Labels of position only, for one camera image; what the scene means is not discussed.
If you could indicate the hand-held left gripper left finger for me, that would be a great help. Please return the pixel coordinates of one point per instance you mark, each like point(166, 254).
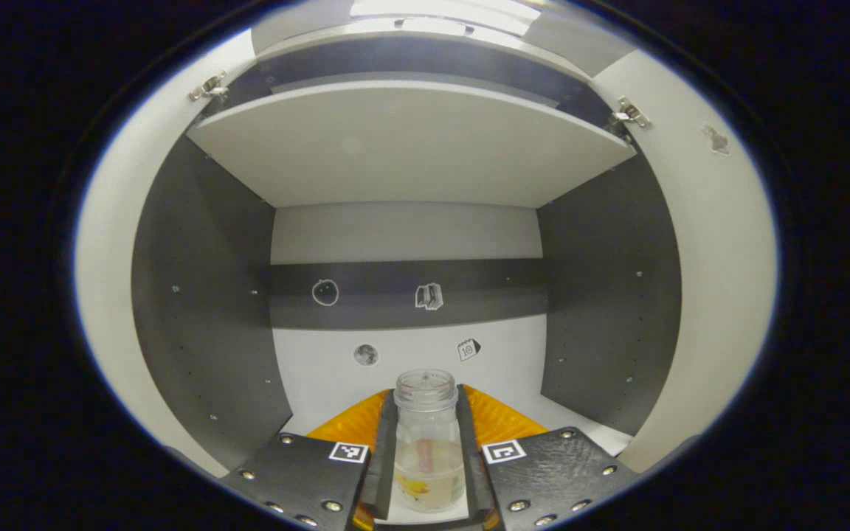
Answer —
point(299, 472)

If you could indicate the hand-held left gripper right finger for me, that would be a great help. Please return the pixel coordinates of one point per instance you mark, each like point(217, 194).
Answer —
point(565, 472)

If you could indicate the clear glass bottle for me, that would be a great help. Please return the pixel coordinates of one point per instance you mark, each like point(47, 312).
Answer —
point(429, 428)

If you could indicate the white grey cabinet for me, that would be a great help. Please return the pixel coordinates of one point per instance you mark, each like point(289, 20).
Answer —
point(602, 295)

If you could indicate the white cabinet door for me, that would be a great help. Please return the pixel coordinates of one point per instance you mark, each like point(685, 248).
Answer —
point(108, 258)
point(727, 258)

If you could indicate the white cabinet shelf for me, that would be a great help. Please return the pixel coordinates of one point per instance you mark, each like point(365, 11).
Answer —
point(602, 436)
point(410, 147)

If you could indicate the metal door hinge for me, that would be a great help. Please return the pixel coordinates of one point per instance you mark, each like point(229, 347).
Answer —
point(630, 112)
point(207, 87)

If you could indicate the white cabinet drawer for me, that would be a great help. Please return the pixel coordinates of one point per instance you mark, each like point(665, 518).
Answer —
point(336, 37)

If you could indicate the large ceiling light panel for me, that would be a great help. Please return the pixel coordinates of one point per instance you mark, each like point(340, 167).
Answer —
point(440, 7)

